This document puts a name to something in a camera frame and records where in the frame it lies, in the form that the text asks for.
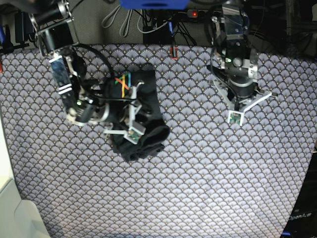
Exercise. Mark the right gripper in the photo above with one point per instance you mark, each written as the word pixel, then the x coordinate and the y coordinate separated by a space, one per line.
pixel 120 114

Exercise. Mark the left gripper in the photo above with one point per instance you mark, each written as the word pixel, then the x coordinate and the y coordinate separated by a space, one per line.
pixel 240 94

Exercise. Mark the dark grey T-shirt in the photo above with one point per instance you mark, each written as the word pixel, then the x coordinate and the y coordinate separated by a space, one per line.
pixel 149 116

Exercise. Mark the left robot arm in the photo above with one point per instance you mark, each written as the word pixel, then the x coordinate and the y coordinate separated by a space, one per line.
pixel 234 63

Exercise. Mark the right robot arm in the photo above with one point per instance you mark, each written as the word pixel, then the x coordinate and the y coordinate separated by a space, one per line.
pixel 56 41

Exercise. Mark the red and black clamp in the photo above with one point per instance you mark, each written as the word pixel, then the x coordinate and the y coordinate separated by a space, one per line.
pixel 173 52

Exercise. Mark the fan-patterned table cloth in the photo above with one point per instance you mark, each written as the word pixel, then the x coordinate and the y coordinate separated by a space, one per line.
pixel 213 179

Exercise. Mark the black power strip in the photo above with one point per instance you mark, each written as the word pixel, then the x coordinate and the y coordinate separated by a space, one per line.
pixel 196 13

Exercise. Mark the black power adapter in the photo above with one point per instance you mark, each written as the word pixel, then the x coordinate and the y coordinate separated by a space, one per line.
pixel 23 27

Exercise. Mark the white plastic bin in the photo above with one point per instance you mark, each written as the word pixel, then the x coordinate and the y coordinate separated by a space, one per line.
pixel 19 218

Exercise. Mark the black OpenArm box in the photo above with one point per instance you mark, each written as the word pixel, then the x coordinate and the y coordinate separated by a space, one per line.
pixel 302 222

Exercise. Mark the blue clamp handle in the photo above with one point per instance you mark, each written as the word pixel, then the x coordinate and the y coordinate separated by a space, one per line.
pixel 170 27

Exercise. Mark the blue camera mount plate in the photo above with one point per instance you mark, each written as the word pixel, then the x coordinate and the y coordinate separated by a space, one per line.
pixel 154 4

